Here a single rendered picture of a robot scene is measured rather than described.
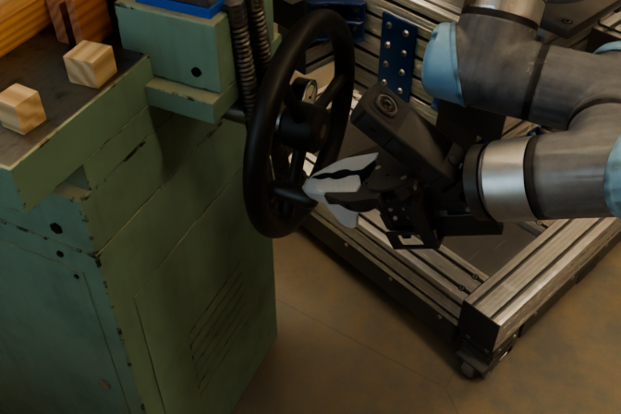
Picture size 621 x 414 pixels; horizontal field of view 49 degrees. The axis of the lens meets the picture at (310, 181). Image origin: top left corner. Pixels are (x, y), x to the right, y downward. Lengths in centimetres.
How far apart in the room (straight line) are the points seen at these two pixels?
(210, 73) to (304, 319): 96
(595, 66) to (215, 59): 39
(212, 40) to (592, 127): 40
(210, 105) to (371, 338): 95
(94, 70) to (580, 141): 50
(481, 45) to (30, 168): 45
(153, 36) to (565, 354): 122
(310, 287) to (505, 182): 116
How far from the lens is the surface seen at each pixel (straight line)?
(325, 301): 169
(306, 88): 114
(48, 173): 75
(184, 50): 80
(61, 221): 85
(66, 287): 96
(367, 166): 70
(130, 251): 92
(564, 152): 59
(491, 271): 152
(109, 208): 85
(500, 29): 66
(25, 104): 74
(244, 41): 80
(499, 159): 61
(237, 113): 87
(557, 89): 65
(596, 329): 177
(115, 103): 80
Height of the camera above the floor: 132
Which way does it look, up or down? 41 degrees down
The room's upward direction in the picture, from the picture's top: straight up
